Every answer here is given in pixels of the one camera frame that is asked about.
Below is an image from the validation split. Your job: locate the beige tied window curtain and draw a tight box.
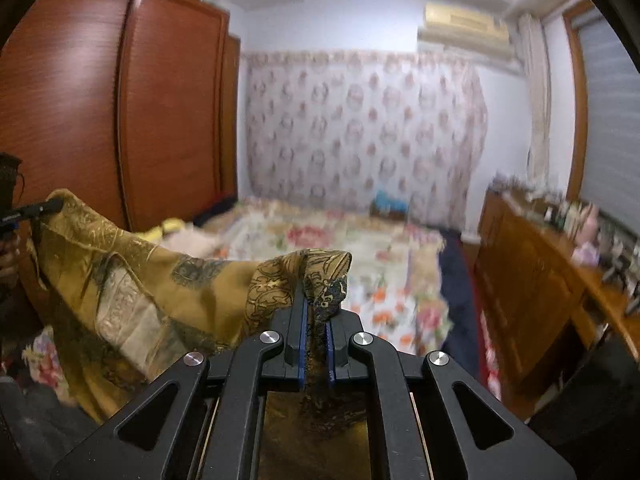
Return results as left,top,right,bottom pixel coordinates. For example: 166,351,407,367
517,12,551,181

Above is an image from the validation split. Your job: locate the golden patterned garment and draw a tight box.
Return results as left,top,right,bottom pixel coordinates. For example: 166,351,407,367
32,189,373,480

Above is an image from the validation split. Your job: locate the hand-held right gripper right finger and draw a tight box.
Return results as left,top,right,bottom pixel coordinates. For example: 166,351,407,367
325,310,576,480

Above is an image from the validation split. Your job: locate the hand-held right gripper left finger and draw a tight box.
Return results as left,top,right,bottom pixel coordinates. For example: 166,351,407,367
50,292,308,480

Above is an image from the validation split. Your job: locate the beige air conditioner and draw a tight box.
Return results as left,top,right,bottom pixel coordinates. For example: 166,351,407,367
417,2,513,58

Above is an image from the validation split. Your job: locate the circle print curtain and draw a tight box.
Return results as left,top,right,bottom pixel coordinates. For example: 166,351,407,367
245,50,488,221

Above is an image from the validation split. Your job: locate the black camera stand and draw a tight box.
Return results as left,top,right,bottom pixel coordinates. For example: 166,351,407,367
605,240,640,291

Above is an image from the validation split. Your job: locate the wooden sideboard cabinet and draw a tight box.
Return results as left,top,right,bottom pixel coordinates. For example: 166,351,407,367
472,187,640,406

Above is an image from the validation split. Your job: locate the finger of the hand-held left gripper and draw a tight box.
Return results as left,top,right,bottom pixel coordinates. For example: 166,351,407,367
12,197,66,221

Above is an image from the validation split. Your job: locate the blue cloth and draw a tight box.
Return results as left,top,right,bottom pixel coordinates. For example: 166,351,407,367
375,190,408,211

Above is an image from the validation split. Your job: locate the dark cloth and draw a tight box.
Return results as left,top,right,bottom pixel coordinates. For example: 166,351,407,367
192,195,238,226

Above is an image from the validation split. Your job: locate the wooden louvered wardrobe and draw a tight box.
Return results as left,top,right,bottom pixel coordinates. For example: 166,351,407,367
0,0,242,311

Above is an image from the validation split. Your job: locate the dark chair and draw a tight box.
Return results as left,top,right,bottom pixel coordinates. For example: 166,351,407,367
527,330,640,480

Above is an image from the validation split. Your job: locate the floral blanket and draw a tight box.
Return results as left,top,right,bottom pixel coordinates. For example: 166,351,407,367
202,197,448,281

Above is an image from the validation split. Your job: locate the yellow plush toy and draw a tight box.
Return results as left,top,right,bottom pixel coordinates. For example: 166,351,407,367
142,217,188,241

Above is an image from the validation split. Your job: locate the pink bottle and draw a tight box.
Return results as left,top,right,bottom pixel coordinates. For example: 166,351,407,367
580,205,601,243

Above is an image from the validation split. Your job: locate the person's left hand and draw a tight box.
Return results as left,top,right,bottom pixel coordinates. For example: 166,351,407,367
0,232,23,291

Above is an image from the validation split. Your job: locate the navy blanket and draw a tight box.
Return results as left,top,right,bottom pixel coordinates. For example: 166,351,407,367
437,227,483,381

